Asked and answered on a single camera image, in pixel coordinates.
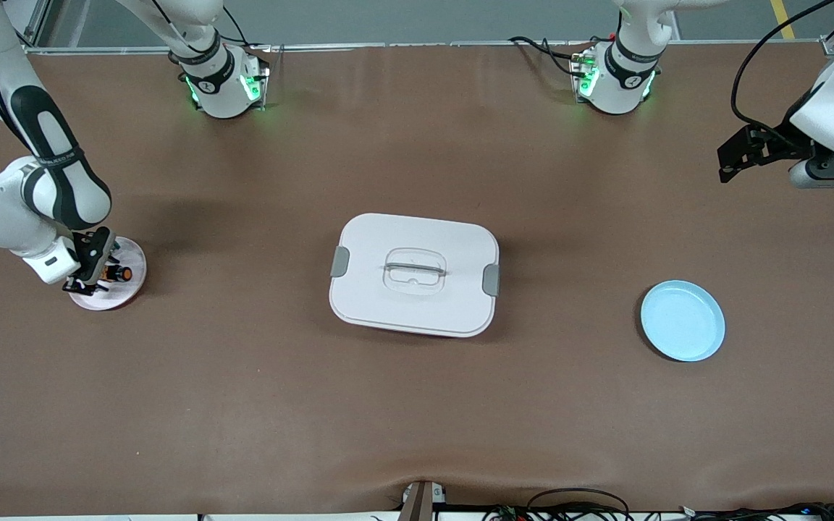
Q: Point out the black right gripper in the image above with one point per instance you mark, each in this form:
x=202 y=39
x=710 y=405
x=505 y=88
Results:
x=99 y=244

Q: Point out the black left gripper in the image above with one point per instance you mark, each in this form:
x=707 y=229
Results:
x=777 y=144

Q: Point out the orange and black switch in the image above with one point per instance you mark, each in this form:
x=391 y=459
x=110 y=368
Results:
x=120 y=274

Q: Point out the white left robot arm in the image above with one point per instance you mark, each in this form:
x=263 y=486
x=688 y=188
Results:
x=833 y=108

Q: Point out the pink round plate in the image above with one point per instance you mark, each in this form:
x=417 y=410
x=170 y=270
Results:
x=127 y=293

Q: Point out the light blue round plate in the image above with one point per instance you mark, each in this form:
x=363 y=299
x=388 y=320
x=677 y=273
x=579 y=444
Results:
x=681 y=322

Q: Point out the white lidded storage box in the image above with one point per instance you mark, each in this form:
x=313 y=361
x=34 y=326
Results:
x=413 y=307

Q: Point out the metal table edge rail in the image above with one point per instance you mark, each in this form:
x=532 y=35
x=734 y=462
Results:
x=424 y=45

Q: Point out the brown metal clamp bracket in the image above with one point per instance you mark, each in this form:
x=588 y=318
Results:
x=417 y=503

